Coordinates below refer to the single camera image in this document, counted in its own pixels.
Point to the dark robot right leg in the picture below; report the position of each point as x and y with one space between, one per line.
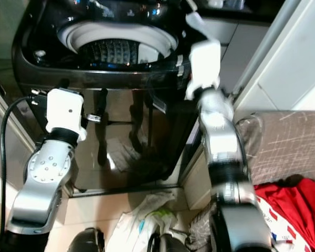
163 244

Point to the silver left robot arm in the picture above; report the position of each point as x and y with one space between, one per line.
44 176

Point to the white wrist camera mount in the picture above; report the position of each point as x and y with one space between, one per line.
205 65
65 111

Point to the black top-load washing machine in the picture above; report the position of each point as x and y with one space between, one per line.
136 136

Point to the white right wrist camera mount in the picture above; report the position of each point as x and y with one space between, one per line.
205 65

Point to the low white side panel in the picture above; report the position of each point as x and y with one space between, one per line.
197 181

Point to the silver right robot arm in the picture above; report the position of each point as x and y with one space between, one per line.
223 142

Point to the white green garment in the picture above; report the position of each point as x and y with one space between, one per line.
142 223

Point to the red garment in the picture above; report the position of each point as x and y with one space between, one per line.
294 215

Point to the white cloth piece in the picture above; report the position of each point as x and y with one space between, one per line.
198 26

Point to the grey striped cloth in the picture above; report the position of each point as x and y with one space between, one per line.
200 226

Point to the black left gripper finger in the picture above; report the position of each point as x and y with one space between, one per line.
64 84
102 103

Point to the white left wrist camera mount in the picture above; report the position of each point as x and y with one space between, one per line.
65 111

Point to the white cabinet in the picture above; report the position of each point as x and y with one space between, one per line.
289 58

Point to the grey checked fabric basket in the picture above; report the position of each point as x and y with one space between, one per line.
283 147

